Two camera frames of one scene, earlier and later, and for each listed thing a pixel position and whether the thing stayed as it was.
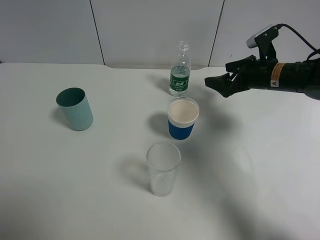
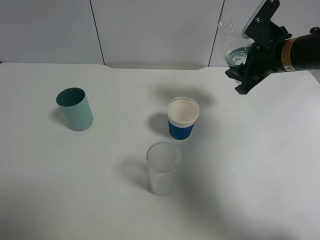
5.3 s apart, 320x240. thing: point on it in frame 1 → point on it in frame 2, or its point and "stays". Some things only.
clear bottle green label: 180,73 → 234,43
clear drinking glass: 163,159 stays
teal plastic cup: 74,102 stays
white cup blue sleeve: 182,113 stays
